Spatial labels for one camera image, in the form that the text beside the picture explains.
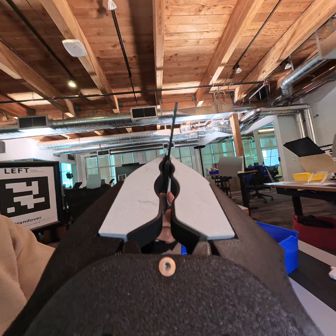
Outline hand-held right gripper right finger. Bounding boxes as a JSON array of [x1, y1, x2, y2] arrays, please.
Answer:
[[169, 154, 235, 254]]

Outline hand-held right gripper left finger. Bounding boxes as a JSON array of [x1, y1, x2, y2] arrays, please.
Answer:
[[98, 154, 166, 254]]

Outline black divider plate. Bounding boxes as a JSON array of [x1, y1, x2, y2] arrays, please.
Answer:
[[163, 102, 179, 196]]

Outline blue plastic bin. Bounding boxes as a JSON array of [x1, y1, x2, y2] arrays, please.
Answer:
[[181, 221, 300, 275]]

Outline person's left hand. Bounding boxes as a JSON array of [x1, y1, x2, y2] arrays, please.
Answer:
[[157, 191, 177, 243]]

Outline black floor lamp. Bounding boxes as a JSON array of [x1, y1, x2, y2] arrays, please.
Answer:
[[194, 145, 207, 179]]

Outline wooden desk with black legs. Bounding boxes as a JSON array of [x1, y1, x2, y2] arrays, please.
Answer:
[[237, 169, 259, 217], [264, 181, 336, 219]]

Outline large paned window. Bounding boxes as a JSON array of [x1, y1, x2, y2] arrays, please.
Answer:
[[85, 145, 195, 185]]

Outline black office chair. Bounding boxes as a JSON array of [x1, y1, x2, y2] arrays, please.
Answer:
[[245, 165, 275, 204]]

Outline printed tag board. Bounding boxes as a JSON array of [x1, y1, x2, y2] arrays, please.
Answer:
[[0, 161, 63, 231]]

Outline black vent grille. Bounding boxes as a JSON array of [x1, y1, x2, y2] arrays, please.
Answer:
[[18, 115, 48, 130], [130, 106, 158, 120]]

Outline yellow plastic bin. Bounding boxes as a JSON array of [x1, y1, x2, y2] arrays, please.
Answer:
[[292, 172, 328, 182]]

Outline black board with wooden edge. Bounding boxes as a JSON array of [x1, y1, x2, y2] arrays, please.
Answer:
[[283, 136, 336, 174]]

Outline red plastic bin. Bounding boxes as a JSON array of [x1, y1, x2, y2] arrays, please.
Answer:
[[293, 215, 336, 251]]

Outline white metal stand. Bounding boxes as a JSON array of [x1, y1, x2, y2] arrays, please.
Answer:
[[308, 171, 330, 183]]

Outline white ceiling access point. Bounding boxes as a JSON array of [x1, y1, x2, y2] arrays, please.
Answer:
[[62, 39, 88, 58]]

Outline silver air duct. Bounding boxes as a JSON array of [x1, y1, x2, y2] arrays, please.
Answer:
[[279, 51, 336, 97], [0, 104, 310, 141]]

